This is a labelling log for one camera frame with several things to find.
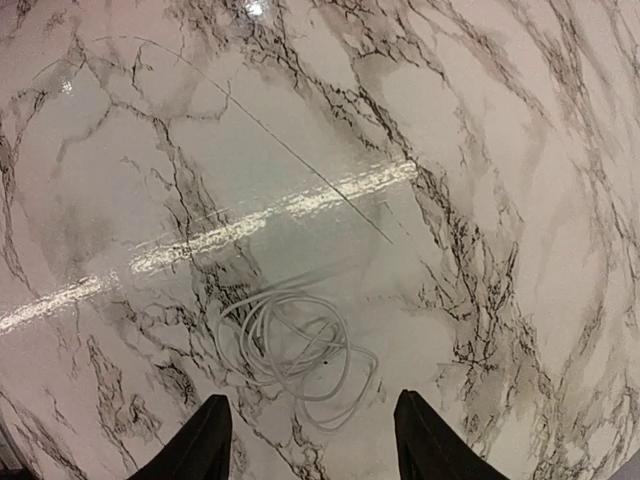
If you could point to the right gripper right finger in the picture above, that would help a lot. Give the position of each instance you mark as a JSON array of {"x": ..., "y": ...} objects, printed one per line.
[{"x": 429, "y": 449}]

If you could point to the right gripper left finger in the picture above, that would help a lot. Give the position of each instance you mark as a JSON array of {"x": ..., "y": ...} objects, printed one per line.
[{"x": 201, "y": 449}]

